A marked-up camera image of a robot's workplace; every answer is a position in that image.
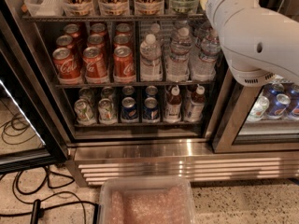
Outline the front right Coca-Cola can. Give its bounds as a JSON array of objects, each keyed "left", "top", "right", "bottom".
[{"left": 113, "top": 46, "right": 135, "bottom": 77}]

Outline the front right water bottle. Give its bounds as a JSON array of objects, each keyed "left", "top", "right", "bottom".
[{"left": 191, "top": 29, "right": 221, "bottom": 81}]

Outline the clear plastic bin bubble wrap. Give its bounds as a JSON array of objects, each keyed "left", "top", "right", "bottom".
[{"left": 97, "top": 176, "right": 196, "bottom": 224}]

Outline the front right blue Pepsi can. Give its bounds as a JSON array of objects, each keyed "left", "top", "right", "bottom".
[{"left": 142, "top": 97, "right": 160, "bottom": 122}]

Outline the front left Coca-Cola can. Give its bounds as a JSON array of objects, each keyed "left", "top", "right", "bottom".
[{"left": 52, "top": 48, "right": 80, "bottom": 79}]

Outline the brown tea bottle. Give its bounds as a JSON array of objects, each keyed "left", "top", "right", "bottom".
[
  {"left": 184, "top": 85, "right": 206, "bottom": 122},
  {"left": 164, "top": 86, "right": 182, "bottom": 122}
]

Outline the back left white-green can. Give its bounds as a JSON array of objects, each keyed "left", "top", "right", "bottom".
[{"left": 78, "top": 88, "right": 94, "bottom": 105}]

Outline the stainless steel fridge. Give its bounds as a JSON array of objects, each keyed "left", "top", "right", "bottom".
[{"left": 0, "top": 0, "right": 299, "bottom": 187}]

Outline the front left white-green can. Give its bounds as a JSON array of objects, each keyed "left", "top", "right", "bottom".
[{"left": 74, "top": 99, "right": 96, "bottom": 125}]

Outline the left brown tea bottle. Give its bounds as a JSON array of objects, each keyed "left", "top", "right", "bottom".
[{"left": 164, "top": 86, "right": 182, "bottom": 122}]

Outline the right brown tea bottle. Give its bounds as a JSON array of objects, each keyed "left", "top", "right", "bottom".
[{"left": 184, "top": 85, "right": 206, "bottom": 122}]

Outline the front left water bottle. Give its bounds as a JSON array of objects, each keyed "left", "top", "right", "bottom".
[{"left": 140, "top": 34, "right": 162, "bottom": 81}]

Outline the front middle Coca-Cola can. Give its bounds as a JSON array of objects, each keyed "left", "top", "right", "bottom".
[{"left": 83, "top": 47, "right": 107, "bottom": 78}]

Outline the middle centre Coca-Cola can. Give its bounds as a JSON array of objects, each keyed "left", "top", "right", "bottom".
[{"left": 87, "top": 34, "right": 106, "bottom": 49}]

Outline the middle right Coca-Cola can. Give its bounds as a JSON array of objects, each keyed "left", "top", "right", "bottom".
[{"left": 113, "top": 34, "right": 132, "bottom": 48}]

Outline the front middle water bottle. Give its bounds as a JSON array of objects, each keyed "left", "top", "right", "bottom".
[{"left": 166, "top": 27, "right": 192, "bottom": 82}]

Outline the open glass fridge door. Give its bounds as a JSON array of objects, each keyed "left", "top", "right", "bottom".
[{"left": 0, "top": 19, "right": 66, "bottom": 175}]

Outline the water bottle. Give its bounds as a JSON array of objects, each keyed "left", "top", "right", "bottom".
[
  {"left": 191, "top": 29, "right": 221, "bottom": 81},
  {"left": 140, "top": 34, "right": 162, "bottom": 81},
  {"left": 166, "top": 27, "right": 192, "bottom": 82}
]

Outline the front left blue Pepsi can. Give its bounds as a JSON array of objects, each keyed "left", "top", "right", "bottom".
[{"left": 121, "top": 97, "right": 138, "bottom": 123}]

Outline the back centre Coca-Cola can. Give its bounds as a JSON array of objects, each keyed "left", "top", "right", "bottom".
[{"left": 91, "top": 23, "right": 108, "bottom": 36}]

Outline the back right blue can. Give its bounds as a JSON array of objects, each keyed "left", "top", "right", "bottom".
[{"left": 145, "top": 86, "right": 158, "bottom": 98}]

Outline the back left Coca-Cola can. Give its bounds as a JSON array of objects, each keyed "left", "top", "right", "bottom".
[{"left": 64, "top": 23, "right": 81, "bottom": 39}]

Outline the blue pepsi can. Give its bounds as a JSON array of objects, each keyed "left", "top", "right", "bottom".
[
  {"left": 142, "top": 97, "right": 160, "bottom": 122},
  {"left": 121, "top": 97, "right": 138, "bottom": 123}
]

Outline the coca-cola can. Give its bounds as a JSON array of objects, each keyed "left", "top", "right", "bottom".
[
  {"left": 83, "top": 47, "right": 107, "bottom": 78},
  {"left": 64, "top": 23, "right": 81, "bottom": 39},
  {"left": 113, "top": 34, "right": 132, "bottom": 48},
  {"left": 113, "top": 46, "right": 135, "bottom": 77},
  {"left": 115, "top": 22, "right": 133, "bottom": 36},
  {"left": 87, "top": 34, "right": 106, "bottom": 49},
  {"left": 91, "top": 23, "right": 108, "bottom": 36},
  {"left": 52, "top": 48, "right": 80, "bottom": 79},
  {"left": 56, "top": 35, "right": 78, "bottom": 53}
]

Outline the white can behind right door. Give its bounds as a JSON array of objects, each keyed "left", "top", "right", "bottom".
[{"left": 247, "top": 96, "right": 269, "bottom": 122}]

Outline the white-green can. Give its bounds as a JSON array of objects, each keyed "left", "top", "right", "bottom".
[
  {"left": 101, "top": 87, "right": 116, "bottom": 102},
  {"left": 78, "top": 88, "right": 94, "bottom": 105},
  {"left": 74, "top": 99, "right": 96, "bottom": 125},
  {"left": 98, "top": 98, "right": 117, "bottom": 124}
]

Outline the back right Coca-Cola can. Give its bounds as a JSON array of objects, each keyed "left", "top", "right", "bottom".
[{"left": 115, "top": 22, "right": 133, "bottom": 36}]

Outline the middle left Coca-Cola can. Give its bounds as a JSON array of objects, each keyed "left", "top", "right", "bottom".
[{"left": 56, "top": 35, "right": 78, "bottom": 53}]

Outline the empty clear plastic tray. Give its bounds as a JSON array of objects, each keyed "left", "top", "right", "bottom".
[{"left": 24, "top": 0, "right": 64, "bottom": 17}]

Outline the right glass fridge door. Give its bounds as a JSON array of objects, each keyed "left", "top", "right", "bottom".
[{"left": 212, "top": 0, "right": 299, "bottom": 154}]

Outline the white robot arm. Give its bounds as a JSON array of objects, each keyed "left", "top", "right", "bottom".
[{"left": 206, "top": 0, "right": 299, "bottom": 87}]

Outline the blue can behind right door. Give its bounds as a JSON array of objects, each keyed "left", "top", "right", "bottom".
[{"left": 266, "top": 93, "right": 291, "bottom": 119}]

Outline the back left blue can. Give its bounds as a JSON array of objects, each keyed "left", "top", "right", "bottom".
[{"left": 121, "top": 86, "right": 136, "bottom": 98}]

